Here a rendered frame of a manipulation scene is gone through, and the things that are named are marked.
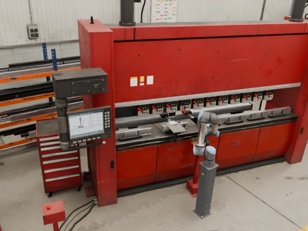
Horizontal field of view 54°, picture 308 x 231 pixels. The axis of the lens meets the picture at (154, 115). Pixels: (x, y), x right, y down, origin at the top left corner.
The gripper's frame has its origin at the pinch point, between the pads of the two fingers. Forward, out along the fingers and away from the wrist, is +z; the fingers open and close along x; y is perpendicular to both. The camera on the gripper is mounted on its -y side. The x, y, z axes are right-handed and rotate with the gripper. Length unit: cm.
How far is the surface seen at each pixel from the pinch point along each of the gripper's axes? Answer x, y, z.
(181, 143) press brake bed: 23.7, 18.5, 2.8
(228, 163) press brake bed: -65, 14, 57
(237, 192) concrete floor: -52, -32, 71
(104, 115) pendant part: 140, -14, -80
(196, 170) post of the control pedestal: 6.7, -4.5, 37.3
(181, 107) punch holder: 23, 33, -48
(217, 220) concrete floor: 7, -69, 68
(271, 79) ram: -120, 32, -75
